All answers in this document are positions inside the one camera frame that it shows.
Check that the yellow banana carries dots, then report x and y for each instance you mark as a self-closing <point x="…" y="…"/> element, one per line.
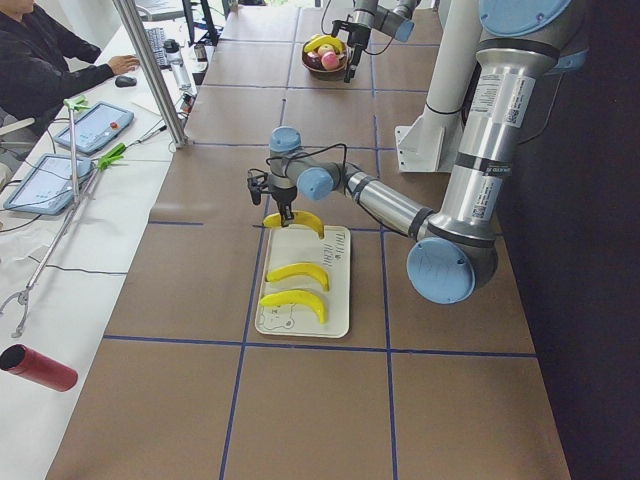
<point x="303" y="218"/>
<point x="301" y="274"/>
<point x="297" y="296"/>
<point x="318" y="40"/>

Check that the far blue teach pendant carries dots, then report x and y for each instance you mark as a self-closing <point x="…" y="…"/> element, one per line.
<point x="100" y="124"/>

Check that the yellow green apple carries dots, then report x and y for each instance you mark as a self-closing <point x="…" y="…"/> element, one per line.
<point x="325" y="48"/>

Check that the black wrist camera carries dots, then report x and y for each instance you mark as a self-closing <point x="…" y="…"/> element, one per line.
<point x="339" y="26"/>
<point x="257" y="184"/>

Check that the grey water bottle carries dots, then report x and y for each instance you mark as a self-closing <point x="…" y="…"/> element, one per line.
<point x="175" y="60"/>

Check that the pink red apple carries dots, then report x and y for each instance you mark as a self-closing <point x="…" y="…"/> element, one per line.
<point x="330" y="61"/>

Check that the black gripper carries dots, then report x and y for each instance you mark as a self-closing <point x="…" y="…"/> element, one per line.
<point x="358" y="36"/>
<point x="283" y="196"/>

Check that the seated person dark clothes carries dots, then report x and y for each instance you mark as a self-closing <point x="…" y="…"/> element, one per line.
<point x="43" y="63"/>

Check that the aluminium frame post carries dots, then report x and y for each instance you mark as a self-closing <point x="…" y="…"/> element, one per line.
<point x="134" y="27"/>

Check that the white rectangular bear tray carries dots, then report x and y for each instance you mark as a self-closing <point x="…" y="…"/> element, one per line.
<point x="295" y="244"/>

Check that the black keyboard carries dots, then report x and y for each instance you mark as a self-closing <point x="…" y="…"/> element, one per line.
<point x="156" y="37"/>

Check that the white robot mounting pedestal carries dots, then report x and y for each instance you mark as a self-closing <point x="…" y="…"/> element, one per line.
<point x="431" y="143"/>

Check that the brown woven basket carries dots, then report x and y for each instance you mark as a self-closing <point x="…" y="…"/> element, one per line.
<point x="344" y="58"/>

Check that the blue teach pendant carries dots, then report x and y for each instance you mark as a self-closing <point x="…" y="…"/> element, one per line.
<point x="47" y="189"/>
<point x="100" y="124"/>

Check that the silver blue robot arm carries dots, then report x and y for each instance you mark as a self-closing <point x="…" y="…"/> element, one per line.
<point x="369" y="15"/>
<point x="490" y="57"/>

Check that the near blue teach pendant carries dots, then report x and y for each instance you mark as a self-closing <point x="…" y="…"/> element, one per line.
<point x="47" y="189"/>

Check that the black computer mouse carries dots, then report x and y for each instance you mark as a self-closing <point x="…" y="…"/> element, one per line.
<point x="123" y="81"/>

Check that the red cylindrical bottle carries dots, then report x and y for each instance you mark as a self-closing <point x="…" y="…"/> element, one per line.
<point x="31" y="365"/>

